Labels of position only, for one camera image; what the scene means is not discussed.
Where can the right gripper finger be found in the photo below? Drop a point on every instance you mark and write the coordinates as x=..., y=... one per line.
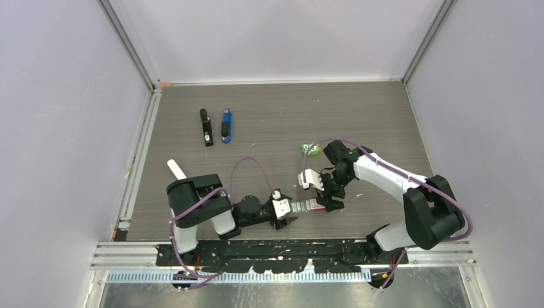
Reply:
x=322, y=197
x=331, y=205

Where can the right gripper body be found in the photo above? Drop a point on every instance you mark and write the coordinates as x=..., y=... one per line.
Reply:
x=334, y=183

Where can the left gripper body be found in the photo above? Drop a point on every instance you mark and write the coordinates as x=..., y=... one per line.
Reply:
x=265, y=212

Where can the red staple box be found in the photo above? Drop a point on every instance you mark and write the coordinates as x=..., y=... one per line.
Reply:
x=313, y=205

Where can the staple tray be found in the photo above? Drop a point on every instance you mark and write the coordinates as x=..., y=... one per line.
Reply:
x=301, y=206

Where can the blue stapler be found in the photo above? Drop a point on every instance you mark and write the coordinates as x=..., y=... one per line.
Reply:
x=226, y=126

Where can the white stapler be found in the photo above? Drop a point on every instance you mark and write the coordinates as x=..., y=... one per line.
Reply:
x=176, y=170

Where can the black stapler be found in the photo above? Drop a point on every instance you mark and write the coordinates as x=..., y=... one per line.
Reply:
x=207, y=127

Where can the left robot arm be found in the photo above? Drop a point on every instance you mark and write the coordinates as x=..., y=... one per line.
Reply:
x=196, y=200

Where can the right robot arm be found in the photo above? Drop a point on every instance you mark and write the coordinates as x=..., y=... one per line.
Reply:
x=431, y=212

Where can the green owl eraser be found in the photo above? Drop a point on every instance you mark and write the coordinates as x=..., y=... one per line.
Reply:
x=311, y=149

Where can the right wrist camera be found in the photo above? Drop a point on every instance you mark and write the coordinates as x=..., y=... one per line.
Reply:
x=309, y=179

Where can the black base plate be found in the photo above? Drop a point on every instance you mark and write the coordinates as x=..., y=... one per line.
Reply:
x=279, y=256

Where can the slotted cable duct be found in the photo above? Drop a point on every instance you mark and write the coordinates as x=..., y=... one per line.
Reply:
x=172, y=276

